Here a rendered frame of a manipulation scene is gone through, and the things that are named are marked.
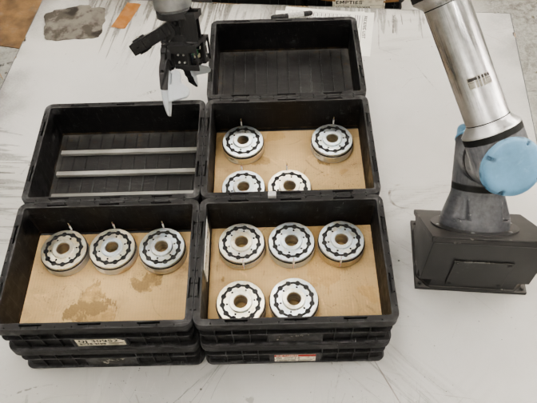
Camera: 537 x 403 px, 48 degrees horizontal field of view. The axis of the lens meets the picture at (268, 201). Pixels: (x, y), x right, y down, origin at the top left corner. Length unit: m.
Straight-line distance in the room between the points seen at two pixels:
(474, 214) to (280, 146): 0.51
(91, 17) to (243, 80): 0.70
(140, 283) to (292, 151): 0.50
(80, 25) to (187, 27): 0.98
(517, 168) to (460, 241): 0.21
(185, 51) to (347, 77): 0.61
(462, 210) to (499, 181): 0.18
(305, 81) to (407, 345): 0.76
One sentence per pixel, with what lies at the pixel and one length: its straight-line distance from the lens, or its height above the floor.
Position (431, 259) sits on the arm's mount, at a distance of 1.39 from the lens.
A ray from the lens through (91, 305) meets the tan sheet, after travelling 1.38.
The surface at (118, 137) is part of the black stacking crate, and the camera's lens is 1.63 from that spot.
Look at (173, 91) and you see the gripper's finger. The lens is 1.27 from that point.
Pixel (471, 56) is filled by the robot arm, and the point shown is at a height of 1.24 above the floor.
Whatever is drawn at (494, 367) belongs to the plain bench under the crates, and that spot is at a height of 0.70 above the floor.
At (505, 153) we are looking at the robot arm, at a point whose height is 1.13.
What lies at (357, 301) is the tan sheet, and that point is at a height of 0.83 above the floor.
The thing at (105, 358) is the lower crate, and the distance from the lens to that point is 1.40.
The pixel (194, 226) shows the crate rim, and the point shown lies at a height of 0.92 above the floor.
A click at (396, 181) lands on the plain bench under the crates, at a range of 1.67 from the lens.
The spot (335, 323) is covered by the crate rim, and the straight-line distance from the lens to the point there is 1.19.
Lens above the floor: 2.02
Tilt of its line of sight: 55 degrees down
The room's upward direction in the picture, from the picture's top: 3 degrees counter-clockwise
